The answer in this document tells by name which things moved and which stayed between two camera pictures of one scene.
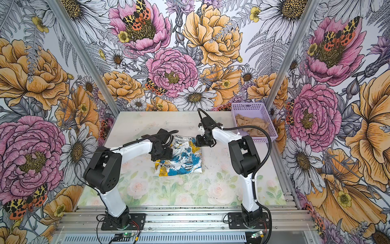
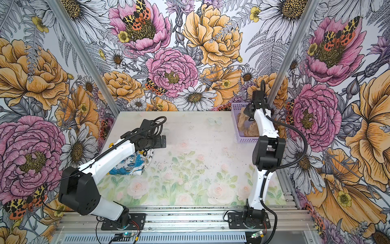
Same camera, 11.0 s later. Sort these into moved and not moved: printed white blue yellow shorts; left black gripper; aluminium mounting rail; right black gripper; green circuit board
Moved: printed white blue yellow shorts; right black gripper; left black gripper
Not moved: aluminium mounting rail; green circuit board
